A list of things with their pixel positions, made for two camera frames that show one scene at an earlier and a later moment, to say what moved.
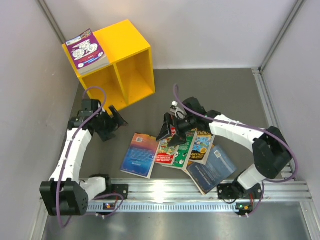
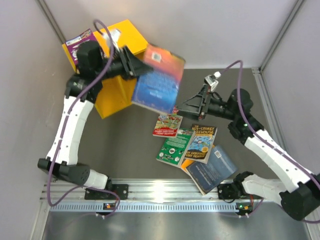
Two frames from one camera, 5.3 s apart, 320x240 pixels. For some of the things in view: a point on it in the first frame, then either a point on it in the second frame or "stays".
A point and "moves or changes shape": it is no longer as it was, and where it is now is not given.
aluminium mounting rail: (180, 189) stays
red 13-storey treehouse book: (166, 154) moves or changes shape
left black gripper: (114, 123) -> (130, 65)
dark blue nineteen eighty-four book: (219, 168) stays
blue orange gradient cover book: (141, 154) -> (159, 88)
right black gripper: (179, 138) -> (193, 108)
